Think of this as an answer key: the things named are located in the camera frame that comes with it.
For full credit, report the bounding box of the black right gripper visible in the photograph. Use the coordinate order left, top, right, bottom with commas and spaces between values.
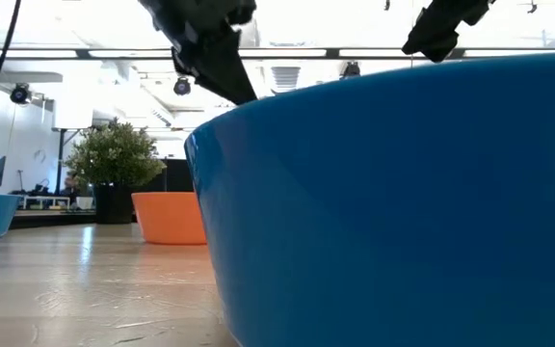
401, 0, 493, 65

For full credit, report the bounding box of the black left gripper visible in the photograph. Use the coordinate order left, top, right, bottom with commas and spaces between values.
137, 0, 259, 106

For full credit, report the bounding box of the orange plastic bowl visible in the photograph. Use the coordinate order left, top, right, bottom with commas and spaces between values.
131, 191, 209, 246

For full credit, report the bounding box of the black ceiling spotlight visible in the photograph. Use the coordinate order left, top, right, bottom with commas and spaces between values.
339, 61, 363, 81
9, 82, 32, 106
172, 75, 193, 96

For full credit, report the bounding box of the white ceiling vent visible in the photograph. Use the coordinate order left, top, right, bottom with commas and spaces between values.
270, 66, 303, 91

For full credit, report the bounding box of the black panel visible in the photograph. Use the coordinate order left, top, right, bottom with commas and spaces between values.
149, 158, 196, 194

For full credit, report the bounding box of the small green potted plant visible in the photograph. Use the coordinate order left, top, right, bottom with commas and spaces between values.
64, 118, 168, 226

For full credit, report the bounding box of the black ceiling beam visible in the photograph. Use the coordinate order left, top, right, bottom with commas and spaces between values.
0, 46, 555, 61

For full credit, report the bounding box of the person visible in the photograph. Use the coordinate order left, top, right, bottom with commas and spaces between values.
63, 173, 84, 197

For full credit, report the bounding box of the white low table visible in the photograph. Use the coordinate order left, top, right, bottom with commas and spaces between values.
19, 194, 72, 211

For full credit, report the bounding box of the black vertical post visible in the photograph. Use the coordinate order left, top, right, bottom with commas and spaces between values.
55, 127, 66, 195

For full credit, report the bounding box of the black aluminium rig frame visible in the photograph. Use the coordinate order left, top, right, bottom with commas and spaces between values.
10, 210, 137, 229

